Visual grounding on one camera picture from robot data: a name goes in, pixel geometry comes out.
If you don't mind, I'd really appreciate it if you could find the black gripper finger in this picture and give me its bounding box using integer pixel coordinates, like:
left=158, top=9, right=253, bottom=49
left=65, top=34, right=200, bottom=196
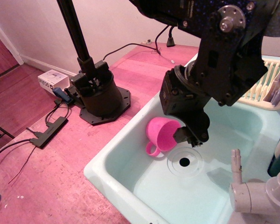
left=173, top=126, right=189, bottom=143

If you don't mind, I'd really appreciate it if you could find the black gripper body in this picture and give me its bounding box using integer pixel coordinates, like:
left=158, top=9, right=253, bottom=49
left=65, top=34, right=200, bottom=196
left=160, top=65, right=210, bottom=147

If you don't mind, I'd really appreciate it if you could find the pink plastic cup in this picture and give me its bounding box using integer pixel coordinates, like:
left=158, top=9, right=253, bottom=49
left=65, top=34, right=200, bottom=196
left=146, top=117, right=181, bottom=157

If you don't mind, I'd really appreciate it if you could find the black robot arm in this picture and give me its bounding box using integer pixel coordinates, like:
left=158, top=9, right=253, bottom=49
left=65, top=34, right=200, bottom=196
left=133, top=0, right=280, bottom=147

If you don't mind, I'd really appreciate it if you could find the light green toy sink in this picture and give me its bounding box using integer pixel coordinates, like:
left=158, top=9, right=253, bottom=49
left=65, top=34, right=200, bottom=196
left=83, top=52, right=280, bottom=224

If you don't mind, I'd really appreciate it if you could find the black power plug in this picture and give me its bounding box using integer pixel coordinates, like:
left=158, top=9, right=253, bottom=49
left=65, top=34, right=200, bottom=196
left=166, top=26, right=175, bottom=48

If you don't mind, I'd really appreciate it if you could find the cream dish rack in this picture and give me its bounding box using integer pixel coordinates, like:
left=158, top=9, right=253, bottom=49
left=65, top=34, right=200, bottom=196
left=238, top=56, right=280, bottom=111

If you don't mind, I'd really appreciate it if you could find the cream toy faucet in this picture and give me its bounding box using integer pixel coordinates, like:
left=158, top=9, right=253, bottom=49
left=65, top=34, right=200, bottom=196
left=230, top=149, right=280, bottom=216

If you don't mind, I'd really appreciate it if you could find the white cardboard box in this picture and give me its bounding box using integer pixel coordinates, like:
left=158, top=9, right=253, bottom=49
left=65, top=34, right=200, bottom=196
left=37, top=70, right=70, bottom=95

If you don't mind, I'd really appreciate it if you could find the black usb hub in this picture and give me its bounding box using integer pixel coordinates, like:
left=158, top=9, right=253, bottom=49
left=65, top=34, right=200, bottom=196
left=26, top=117, right=68, bottom=149

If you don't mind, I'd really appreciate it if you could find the black cable on table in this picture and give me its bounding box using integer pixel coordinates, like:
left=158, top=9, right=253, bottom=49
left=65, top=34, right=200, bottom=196
left=102, top=25, right=175, bottom=63

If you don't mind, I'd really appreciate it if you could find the blue clamp handle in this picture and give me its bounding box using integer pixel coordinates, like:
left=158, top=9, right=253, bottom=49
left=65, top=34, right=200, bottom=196
left=52, top=87, right=73, bottom=103

